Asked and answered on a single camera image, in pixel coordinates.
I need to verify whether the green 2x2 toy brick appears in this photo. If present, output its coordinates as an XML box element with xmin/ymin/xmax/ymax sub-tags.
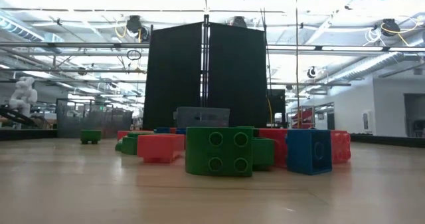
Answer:
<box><xmin>185</xmin><ymin>126</ymin><xmax>254</xmax><ymax>177</ymax></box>

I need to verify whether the orange 2x4 toy brick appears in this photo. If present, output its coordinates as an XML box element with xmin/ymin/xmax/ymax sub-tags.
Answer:
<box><xmin>331</xmin><ymin>130</ymin><xmax>352</xmax><ymax>165</ymax></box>
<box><xmin>137</xmin><ymin>133</ymin><xmax>186</xmax><ymax>164</ymax></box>

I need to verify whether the green 2x4 toy brick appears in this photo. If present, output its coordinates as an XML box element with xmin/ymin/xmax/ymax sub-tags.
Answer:
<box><xmin>252</xmin><ymin>128</ymin><xmax>276</xmax><ymax>171</ymax></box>
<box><xmin>115</xmin><ymin>132</ymin><xmax>147</xmax><ymax>156</ymax></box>
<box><xmin>80</xmin><ymin>129</ymin><xmax>102</xmax><ymax>145</ymax></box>

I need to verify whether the grey plastic bin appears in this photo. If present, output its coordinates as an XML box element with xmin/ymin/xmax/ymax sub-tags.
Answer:
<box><xmin>175</xmin><ymin>106</ymin><xmax>230</xmax><ymax>128</ymax></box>

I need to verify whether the black folding partition screen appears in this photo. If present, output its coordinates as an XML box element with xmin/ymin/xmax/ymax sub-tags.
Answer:
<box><xmin>142</xmin><ymin>21</ymin><xmax>268</xmax><ymax>129</ymax></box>

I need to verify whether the black background cabinet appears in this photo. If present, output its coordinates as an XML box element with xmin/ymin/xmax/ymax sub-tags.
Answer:
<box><xmin>267</xmin><ymin>89</ymin><xmax>286</xmax><ymax>128</ymax></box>

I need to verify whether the orange 2x2 toy brick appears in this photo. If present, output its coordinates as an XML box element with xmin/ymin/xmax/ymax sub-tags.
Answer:
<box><xmin>116</xmin><ymin>130</ymin><xmax>154</xmax><ymax>141</ymax></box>
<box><xmin>258</xmin><ymin>128</ymin><xmax>288</xmax><ymax>169</ymax></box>

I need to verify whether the red background shelf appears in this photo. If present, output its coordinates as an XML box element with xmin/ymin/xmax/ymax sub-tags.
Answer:
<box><xmin>291</xmin><ymin>106</ymin><xmax>315</xmax><ymax>129</ymax></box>

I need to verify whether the grey mesh bin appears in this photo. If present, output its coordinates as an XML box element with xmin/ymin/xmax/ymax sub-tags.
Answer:
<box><xmin>55</xmin><ymin>98</ymin><xmax>133</xmax><ymax>138</ymax></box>

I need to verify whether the background wooden workbench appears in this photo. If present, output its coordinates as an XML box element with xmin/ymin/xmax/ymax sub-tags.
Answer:
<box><xmin>0</xmin><ymin>116</ymin><xmax>56</xmax><ymax>130</ymax></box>

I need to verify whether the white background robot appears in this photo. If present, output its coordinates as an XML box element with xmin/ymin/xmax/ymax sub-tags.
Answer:
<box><xmin>8</xmin><ymin>76</ymin><xmax>39</xmax><ymax>118</ymax></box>

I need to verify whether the white wall unit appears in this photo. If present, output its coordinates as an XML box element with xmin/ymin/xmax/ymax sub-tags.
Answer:
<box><xmin>361</xmin><ymin>109</ymin><xmax>375</xmax><ymax>134</ymax></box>

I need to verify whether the ceiling reel with yellow cable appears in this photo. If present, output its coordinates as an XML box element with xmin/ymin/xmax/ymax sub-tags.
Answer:
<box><xmin>380</xmin><ymin>17</ymin><xmax>402</xmax><ymax>37</ymax></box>

